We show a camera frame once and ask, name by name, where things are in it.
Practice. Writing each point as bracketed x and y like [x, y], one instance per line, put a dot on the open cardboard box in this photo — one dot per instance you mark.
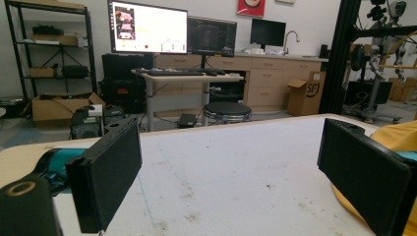
[52, 109]

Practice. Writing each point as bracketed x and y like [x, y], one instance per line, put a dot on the white standing desk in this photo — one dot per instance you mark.
[193, 79]

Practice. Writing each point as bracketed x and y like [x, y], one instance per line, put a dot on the red wall picture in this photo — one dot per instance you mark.
[250, 8]

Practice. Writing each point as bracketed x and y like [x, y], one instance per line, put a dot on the black metal shelf rack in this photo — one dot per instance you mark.
[91, 59]

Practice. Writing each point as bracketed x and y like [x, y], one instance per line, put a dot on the long cardboard box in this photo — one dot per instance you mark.
[62, 39]

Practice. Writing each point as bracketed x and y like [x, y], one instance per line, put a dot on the dark computer monitor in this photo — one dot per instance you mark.
[211, 36]

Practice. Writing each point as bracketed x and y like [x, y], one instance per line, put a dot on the round black stool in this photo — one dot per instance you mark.
[227, 108]

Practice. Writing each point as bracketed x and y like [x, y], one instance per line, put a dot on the black metal frame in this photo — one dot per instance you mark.
[337, 55]

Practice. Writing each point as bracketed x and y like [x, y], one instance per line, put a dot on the black bag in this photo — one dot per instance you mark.
[47, 30]
[75, 71]

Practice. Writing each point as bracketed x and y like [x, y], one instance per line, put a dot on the lit computer monitor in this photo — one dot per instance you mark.
[157, 26]

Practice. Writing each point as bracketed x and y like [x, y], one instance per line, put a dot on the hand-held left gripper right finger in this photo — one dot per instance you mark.
[364, 167]

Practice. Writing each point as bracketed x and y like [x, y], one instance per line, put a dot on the flat black box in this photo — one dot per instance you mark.
[187, 120]

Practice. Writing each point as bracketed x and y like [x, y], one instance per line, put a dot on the printed upright cardboard box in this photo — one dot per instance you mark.
[305, 96]

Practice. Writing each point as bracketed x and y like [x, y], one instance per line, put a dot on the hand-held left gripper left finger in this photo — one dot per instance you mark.
[106, 177]

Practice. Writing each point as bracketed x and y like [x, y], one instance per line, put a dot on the stacked cardboard boxes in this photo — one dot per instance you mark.
[403, 89]

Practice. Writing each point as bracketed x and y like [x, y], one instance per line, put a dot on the grey robot on stand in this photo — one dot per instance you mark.
[377, 65]

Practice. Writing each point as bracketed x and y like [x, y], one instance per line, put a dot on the yellow cloth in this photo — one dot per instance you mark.
[400, 137]

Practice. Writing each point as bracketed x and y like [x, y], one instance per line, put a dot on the large black equipment case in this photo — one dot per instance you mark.
[123, 75]

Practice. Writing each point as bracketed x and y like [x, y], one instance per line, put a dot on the wooden cabinet with counter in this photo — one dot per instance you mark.
[267, 82]

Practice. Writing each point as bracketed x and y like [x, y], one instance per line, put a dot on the small cardboard box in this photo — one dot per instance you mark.
[41, 72]

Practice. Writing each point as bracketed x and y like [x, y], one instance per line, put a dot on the black keyboard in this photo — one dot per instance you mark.
[175, 73]

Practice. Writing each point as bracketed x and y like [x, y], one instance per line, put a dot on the metal faucet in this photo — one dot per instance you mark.
[286, 38]

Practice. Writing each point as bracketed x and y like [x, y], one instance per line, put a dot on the black device with white top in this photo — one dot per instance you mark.
[86, 126]

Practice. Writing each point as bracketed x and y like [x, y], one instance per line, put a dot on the small black monitor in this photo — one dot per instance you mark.
[268, 32]

